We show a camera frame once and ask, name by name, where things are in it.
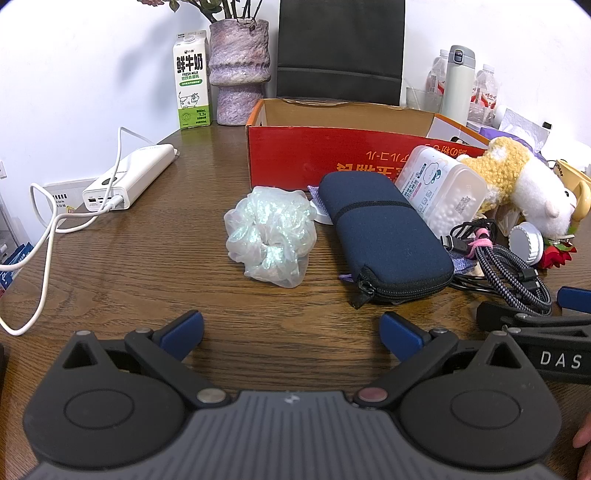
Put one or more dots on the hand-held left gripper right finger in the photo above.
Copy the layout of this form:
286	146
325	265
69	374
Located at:
399	334

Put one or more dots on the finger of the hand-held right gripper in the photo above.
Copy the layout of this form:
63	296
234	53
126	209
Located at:
496	316
575	297

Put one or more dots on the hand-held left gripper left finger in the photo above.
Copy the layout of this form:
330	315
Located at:
184	330

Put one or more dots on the navy zip pouch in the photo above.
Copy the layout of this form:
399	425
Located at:
383	240

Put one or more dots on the yellow white plush toy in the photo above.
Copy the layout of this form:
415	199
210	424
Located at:
531	189

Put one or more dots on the iridescent mesh scrunchie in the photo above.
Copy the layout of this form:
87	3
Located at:
270	235

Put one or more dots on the white cotton swab container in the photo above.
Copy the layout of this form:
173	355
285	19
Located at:
438	189

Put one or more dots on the red cardboard box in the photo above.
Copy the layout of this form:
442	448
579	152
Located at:
295	147

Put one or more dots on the wooden desktop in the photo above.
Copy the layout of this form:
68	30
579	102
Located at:
138	258

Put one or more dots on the person's right hand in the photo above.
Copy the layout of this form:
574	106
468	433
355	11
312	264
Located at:
584	436

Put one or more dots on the red rose hair clip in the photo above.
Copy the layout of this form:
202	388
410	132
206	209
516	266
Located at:
556	254

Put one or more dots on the white ribbed round lid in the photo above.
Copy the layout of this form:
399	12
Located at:
526	244

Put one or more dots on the yellow mug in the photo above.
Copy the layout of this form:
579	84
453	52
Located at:
582	194

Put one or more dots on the white power bank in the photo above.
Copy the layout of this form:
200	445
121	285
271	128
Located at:
127	177

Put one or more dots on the purple tissue pack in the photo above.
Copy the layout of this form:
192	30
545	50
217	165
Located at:
521	131

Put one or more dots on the blue box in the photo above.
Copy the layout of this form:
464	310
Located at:
13	265

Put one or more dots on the clear water bottle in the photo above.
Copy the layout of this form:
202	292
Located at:
436	78
485	94

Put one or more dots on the clear acrylic holder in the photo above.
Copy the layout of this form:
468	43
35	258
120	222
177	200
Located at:
420	99

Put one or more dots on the white thermos flask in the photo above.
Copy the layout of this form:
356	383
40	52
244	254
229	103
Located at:
456	87

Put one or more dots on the green white milk carton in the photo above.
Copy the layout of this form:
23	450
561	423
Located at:
193	83

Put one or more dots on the purple textured vase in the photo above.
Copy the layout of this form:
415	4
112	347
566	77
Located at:
238	69

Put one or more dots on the black paper bag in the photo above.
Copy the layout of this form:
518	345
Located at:
339	50

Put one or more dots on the dried rose bouquet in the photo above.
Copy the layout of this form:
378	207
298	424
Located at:
221	8

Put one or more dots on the white wall socket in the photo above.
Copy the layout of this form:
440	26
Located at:
2	170

